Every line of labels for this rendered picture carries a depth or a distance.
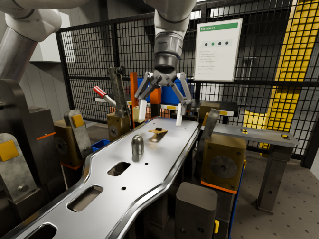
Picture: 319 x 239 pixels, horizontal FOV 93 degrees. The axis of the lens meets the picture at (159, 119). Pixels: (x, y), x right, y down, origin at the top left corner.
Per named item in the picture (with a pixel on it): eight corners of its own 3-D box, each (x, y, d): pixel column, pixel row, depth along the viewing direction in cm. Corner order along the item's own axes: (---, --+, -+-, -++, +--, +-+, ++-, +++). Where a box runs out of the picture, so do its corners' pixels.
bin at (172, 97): (179, 104, 82) (180, 79, 78) (132, 100, 94) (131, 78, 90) (187, 99, 96) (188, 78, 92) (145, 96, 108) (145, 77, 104)
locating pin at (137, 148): (140, 161, 38) (139, 138, 36) (129, 158, 40) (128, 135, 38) (146, 155, 41) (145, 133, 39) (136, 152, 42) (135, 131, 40)
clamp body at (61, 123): (88, 237, 48) (65, 129, 37) (66, 223, 52) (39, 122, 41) (103, 219, 54) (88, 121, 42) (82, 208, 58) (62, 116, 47)
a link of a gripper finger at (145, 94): (161, 76, 48) (158, 73, 48) (138, 100, 51) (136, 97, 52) (165, 78, 51) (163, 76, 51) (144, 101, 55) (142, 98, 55)
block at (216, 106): (210, 179, 74) (219, 106, 62) (193, 174, 77) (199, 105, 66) (211, 169, 80) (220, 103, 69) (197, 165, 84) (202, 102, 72)
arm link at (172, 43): (178, 30, 42) (175, 52, 43) (186, 44, 51) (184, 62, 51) (150, 33, 46) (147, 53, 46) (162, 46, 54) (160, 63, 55)
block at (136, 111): (143, 185, 70) (139, 108, 58) (136, 182, 71) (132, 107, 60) (146, 180, 73) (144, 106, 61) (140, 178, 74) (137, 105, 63)
